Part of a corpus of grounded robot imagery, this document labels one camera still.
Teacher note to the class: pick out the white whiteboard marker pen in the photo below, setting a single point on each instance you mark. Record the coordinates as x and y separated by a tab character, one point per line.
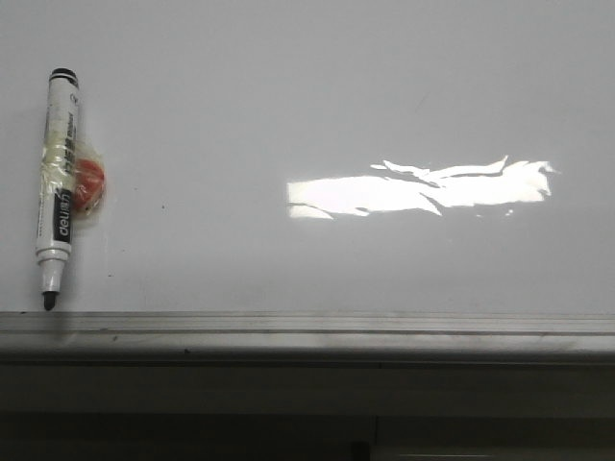
58	182

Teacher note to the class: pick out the white whiteboard with aluminium frame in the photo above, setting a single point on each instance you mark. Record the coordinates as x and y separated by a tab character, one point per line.
392	180

